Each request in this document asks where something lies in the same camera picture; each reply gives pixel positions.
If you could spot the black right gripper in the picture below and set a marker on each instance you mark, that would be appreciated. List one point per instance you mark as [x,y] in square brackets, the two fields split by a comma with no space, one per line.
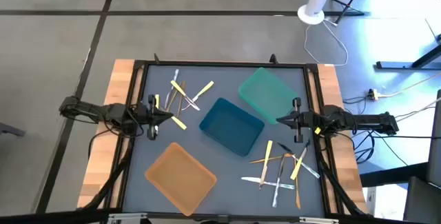
[310,120]

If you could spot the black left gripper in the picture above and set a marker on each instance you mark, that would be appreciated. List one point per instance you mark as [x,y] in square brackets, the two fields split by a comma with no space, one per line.
[143,115]

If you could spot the gold utensil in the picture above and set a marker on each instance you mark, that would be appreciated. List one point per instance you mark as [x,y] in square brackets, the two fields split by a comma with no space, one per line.
[265,160]
[181,96]
[297,200]
[172,100]

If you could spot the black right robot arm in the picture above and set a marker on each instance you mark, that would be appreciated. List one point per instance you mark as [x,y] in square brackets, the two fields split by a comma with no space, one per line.
[361,122]

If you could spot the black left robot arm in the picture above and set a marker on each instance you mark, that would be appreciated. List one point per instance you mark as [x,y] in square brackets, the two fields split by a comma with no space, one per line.
[86,108]

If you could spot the green translucent plastic bin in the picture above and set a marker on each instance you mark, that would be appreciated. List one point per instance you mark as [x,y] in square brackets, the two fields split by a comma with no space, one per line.
[265,91]

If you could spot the blue plastic bin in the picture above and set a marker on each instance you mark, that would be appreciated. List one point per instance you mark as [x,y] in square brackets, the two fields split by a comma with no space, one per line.
[231,127]

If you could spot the orange translucent plastic bin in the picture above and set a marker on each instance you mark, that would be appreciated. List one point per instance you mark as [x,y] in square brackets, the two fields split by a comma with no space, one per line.
[179,179]

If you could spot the silver knife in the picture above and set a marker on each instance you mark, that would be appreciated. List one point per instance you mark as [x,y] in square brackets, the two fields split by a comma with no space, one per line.
[251,180]

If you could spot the grey table mat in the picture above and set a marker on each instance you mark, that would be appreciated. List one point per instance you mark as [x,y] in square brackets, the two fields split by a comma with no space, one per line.
[227,79]

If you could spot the black desk foot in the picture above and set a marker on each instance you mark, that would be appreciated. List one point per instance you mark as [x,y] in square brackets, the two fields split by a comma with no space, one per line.
[396,65]
[389,177]

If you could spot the black tripod stand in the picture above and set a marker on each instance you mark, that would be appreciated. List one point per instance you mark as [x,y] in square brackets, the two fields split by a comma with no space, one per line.
[351,0]

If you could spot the grey furniture foot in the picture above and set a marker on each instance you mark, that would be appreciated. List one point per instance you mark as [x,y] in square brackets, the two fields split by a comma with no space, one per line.
[10,129]

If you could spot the dark grey furniture piece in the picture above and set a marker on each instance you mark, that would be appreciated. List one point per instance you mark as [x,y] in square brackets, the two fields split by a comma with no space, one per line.
[423,200]

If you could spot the black frame clamp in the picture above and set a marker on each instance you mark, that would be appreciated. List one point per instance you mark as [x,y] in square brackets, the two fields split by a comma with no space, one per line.
[156,59]
[274,59]

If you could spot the black aluminium table frame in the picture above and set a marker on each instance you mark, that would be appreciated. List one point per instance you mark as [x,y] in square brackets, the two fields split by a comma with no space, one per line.
[224,63]

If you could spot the silver metal bracket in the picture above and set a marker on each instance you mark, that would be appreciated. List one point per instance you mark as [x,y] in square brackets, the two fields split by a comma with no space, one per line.
[127,218]
[318,220]

